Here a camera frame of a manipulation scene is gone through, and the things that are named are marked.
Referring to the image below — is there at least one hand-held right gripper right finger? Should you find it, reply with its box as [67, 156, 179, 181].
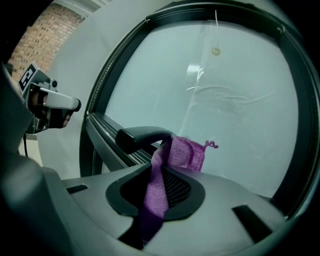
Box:
[152, 162, 290, 252]

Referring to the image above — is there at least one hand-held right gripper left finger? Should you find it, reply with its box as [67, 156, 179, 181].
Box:
[61, 162, 154, 241]

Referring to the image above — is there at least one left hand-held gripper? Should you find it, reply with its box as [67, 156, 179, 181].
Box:
[18, 61, 83, 135]

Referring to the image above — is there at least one purple wiping cloth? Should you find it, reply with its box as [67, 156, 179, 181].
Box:
[138, 136, 220, 248]

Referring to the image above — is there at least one person's left hand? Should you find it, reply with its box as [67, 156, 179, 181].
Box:
[30, 90, 75, 130]

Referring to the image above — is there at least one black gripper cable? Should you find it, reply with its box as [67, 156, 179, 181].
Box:
[23, 133, 30, 158]

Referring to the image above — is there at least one dark grey window handle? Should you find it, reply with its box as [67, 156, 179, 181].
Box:
[115, 125, 174, 155]

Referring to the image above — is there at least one black window frame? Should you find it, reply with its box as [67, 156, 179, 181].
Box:
[79, 7, 318, 221]

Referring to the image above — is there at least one thin cord with white bead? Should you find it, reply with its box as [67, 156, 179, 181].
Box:
[211, 9, 222, 56]

